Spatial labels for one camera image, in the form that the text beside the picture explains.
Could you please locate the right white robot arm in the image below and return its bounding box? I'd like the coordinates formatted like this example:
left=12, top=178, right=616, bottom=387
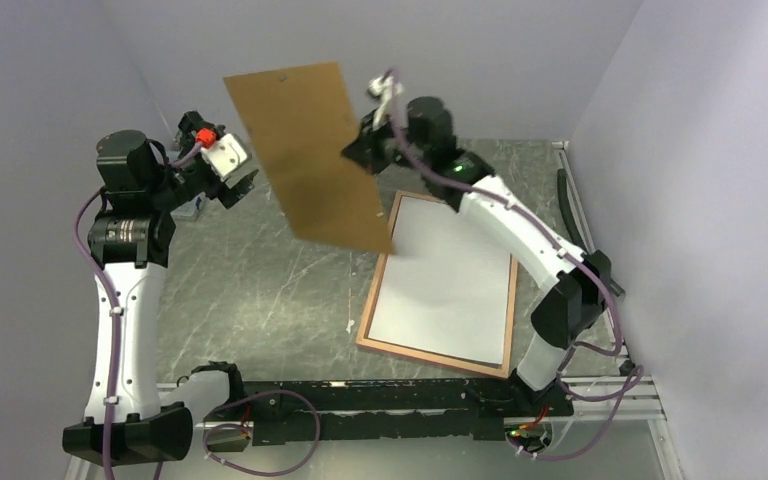
left=341, top=94, right=615, bottom=415

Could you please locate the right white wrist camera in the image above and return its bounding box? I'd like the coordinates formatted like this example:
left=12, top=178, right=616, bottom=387
left=367, top=70, right=403, bottom=130

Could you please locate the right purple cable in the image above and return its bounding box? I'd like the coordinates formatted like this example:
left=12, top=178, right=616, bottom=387
left=383, top=66, right=645, bottom=463

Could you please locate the landscape photo print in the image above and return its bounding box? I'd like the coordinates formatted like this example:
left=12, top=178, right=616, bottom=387
left=366, top=196, right=514, bottom=367

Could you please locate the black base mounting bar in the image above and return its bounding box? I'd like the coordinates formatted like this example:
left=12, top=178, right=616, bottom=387
left=206, top=377, right=574, bottom=446

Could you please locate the aluminium rail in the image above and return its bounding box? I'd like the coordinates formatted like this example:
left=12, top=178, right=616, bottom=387
left=80, top=377, right=665, bottom=429

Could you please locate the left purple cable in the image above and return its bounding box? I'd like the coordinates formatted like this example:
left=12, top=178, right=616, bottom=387
left=71, top=142, right=322, bottom=480

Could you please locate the purple cable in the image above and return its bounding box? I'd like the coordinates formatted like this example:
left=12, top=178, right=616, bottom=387
left=383, top=66, right=645, bottom=463
left=71, top=142, right=322, bottom=480

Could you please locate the brown frame backing board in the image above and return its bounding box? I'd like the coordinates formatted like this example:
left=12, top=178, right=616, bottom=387
left=223, top=62, right=392, bottom=253

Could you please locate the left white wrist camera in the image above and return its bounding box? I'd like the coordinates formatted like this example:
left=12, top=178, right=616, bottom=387
left=195, top=128, right=251, bottom=182

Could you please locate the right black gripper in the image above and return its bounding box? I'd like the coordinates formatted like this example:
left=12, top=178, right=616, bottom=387
left=343, top=106, right=432, bottom=175

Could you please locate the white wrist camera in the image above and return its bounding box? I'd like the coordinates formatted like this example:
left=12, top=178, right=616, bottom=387
left=195, top=128, right=251, bottom=182
left=367, top=70, right=403, bottom=130

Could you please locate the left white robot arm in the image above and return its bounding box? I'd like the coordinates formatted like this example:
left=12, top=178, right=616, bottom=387
left=62, top=126, right=253, bottom=468

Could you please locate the clear plastic organizer box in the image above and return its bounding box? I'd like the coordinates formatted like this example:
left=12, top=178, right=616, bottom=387
left=171, top=197, right=204, bottom=221

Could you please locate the black rubber hose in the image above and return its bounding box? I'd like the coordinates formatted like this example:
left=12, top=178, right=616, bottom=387
left=556, top=167, right=626, bottom=297

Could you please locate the wooden picture frame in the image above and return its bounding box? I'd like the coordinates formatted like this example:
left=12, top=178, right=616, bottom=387
left=355, top=190, right=520, bottom=381

